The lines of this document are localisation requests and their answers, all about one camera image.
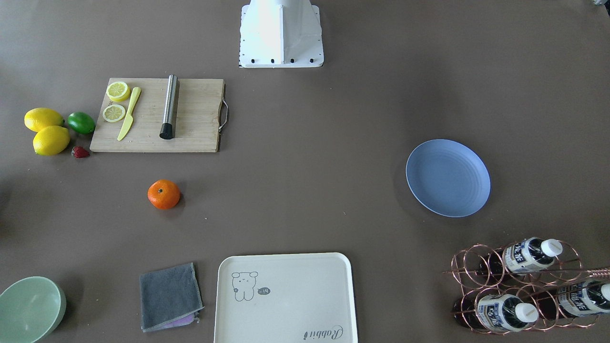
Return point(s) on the blue plate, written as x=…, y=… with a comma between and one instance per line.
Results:
x=448, y=178

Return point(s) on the wooden cutting board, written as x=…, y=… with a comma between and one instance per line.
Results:
x=196, y=125

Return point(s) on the cream rabbit tray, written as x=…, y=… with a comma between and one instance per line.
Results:
x=286, y=298

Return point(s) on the orange mandarin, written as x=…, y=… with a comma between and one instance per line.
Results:
x=164, y=194

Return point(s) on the steel muddler black tip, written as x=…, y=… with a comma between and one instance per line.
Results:
x=169, y=115

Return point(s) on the yellow plastic knife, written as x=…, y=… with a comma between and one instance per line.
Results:
x=128, y=119

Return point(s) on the grey folded cloth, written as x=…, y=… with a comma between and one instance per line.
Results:
x=169, y=298

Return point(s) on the thin lemon slice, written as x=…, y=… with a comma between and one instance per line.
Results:
x=114, y=113

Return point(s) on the thick lemon half slice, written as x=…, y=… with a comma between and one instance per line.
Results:
x=118, y=91

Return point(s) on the red strawberry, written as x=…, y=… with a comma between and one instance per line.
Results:
x=79, y=152

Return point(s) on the green lime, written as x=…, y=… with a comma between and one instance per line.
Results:
x=81, y=122

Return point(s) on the tea bottle top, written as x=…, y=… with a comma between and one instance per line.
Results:
x=529, y=255

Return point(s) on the tea bottle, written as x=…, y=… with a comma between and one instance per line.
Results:
x=580, y=299
x=495, y=313
x=529, y=255

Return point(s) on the tea bottle lower middle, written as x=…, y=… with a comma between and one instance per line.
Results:
x=495, y=313

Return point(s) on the yellow lemon near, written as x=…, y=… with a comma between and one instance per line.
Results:
x=51, y=140

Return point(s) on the yellow lemon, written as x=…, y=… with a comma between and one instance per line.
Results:
x=42, y=117
x=51, y=140

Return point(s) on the yellow lemon far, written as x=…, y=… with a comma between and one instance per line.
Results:
x=42, y=117

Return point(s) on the tea bottle lower outer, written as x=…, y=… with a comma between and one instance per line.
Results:
x=580, y=299

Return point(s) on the green bowl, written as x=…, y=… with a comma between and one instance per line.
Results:
x=30, y=309

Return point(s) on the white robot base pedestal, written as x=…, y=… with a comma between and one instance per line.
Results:
x=280, y=34

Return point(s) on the copper wire bottle rack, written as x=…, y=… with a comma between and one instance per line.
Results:
x=566, y=270

